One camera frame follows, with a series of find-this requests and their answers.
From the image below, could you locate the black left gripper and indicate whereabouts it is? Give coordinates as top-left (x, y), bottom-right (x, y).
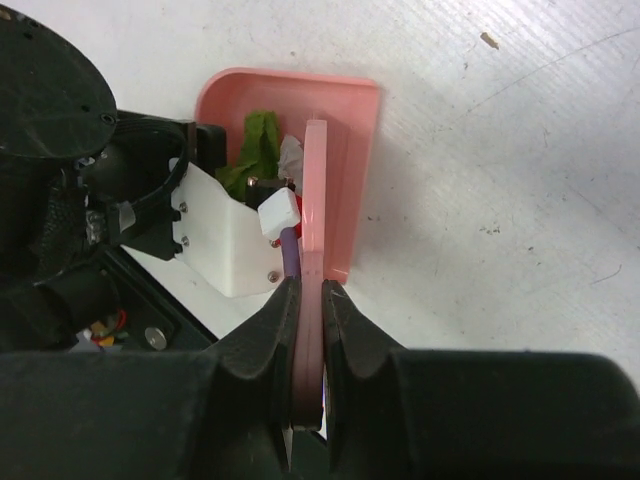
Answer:
top-left (80, 111), bottom-right (227, 260)

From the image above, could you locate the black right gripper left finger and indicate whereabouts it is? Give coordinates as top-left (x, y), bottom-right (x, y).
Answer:
top-left (1, 278), bottom-right (301, 479)

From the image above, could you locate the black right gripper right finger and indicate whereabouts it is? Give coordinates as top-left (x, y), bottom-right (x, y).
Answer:
top-left (322, 281), bottom-right (639, 479)

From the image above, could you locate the green paper scrap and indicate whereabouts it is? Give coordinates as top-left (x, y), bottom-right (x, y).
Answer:
top-left (215, 110), bottom-right (281, 202)

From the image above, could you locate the grey paper scrap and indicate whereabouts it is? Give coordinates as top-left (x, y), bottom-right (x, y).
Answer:
top-left (278, 135), bottom-right (304, 195)

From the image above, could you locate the pink plastic dustpan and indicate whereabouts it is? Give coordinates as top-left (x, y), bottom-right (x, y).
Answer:
top-left (195, 68), bottom-right (380, 283)

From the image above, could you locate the pink hand brush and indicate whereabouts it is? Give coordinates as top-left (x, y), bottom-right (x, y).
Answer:
top-left (291, 120), bottom-right (328, 431)

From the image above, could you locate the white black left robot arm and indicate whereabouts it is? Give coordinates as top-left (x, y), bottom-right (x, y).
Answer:
top-left (1, 6), bottom-right (227, 352)

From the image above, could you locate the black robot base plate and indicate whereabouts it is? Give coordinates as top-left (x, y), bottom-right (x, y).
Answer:
top-left (69, 247), bottom-right (219, 354)

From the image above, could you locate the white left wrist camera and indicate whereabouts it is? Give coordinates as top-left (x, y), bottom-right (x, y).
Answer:
top-left (171, 164), bottom-right (301, 298)

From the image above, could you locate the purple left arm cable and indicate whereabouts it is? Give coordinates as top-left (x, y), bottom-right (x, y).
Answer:
top-left (280, 227), bottom-right (303, 281)

